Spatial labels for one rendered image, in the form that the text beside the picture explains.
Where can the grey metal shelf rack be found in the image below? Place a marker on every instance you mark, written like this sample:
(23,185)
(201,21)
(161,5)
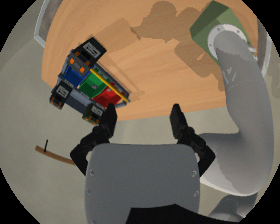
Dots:
(76,99)

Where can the yellow bar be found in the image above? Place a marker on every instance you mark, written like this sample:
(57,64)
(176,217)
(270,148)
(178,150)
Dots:
(108,84)

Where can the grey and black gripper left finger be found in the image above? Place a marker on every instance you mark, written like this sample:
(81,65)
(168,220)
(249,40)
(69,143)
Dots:
(99,135)

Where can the blue open bin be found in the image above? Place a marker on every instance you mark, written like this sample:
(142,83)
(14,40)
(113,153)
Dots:
(73,77)

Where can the green open bin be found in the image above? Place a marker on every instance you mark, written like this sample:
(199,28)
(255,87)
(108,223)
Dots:
(86,85)

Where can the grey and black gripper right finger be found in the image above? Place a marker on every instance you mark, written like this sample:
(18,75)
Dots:
(186,135)

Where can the red bin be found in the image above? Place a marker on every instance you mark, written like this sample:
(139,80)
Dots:
(104,98)

